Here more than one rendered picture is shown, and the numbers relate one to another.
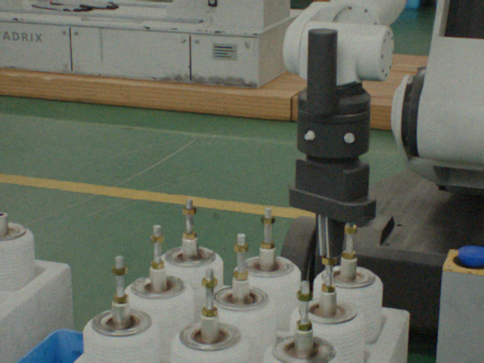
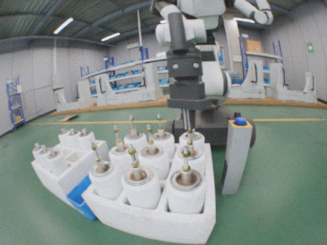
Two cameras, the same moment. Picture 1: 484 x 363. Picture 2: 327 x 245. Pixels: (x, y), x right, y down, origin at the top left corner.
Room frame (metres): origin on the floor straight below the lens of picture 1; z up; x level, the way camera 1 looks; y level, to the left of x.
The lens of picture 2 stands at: (0.88, -0.02, 0.47)
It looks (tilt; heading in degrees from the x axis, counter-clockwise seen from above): 18 degrees down; 357
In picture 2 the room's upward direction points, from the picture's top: 6 degrees counter-clockwise
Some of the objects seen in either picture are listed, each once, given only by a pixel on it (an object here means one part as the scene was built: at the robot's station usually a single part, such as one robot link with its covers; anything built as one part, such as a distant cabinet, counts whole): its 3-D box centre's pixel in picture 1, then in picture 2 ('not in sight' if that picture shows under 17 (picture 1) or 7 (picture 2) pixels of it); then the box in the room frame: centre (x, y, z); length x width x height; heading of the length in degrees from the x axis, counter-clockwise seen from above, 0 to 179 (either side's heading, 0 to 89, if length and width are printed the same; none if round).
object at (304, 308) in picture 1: (304, 311); (186, 162); (1.10, -0.07, 0.30); 0.01 x 0.01 x 0.08
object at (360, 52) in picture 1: (339, 72); (184, 39); (1.20, -0.11, 0.57); 0.11 x 0.11 x 0.11; 68
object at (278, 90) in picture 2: not in sight; (294, 83); (2.52, -3.09, 0.45); 1.51 x 0.57 x 0.74; 70
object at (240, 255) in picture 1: (240, 262); (150, 136); (1.25, 0.00, 0.30); 0.01 x 0.01 x 0.08
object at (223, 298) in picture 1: (240, 299); (152, 151); (1.25, 0.00, 0.25); 0.08 x 0.08 x 0.01
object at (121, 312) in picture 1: (121, 313); (100, 165); (1.17, 0.15, 0.26); 0.02 x 0.02 x 0.03
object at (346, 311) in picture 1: (327, 311); (190, 152); (1.21, -0.11, 0.25); 0.08 x 0.08 x 0.01
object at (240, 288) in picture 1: (240, 290); (151, 148); (1.25, 0.00, 0.26); 0.02 x 0.02 x 0.03
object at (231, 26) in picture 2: not in sight; (234, 46); (6.51, -4.17, 2.00); 0.58 x 0.58 x 4.00; 70
